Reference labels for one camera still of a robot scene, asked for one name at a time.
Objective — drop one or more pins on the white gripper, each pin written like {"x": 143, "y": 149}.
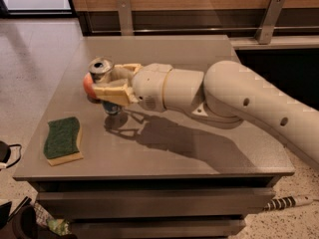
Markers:
{"x": 149, "y": 85}

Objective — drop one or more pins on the silver blue redbull can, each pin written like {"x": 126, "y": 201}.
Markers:
{"x": 100, "y": 71}

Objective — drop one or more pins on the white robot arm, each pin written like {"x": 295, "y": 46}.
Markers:
{"x": 226, "y": 93}

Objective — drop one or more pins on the green yellow sponge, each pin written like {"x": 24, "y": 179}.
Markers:
{"x": 62, "y": 144}

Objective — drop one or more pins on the red apple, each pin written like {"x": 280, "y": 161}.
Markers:
{"x": 88, "y": 86}

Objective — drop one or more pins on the grey drawer cabinet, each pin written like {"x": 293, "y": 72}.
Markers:
{"x": 151, "y": 175}

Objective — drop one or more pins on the crumpled snack wrapper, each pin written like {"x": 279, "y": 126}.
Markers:
{"x": 58, "y": 226}

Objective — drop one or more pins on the left metal bracket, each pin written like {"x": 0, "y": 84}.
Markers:
{"x": 125, "y": 17}

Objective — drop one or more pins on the metal bracket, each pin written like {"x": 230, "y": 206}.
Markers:
{"x": 125, "y": 17}
{"x": 265, "y": 31}

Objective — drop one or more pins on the black cable device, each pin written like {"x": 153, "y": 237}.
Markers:
{"x": 5, "y": 153}

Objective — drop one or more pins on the right metal bracket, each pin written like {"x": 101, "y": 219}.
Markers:
{"x": 265, "y": 31}

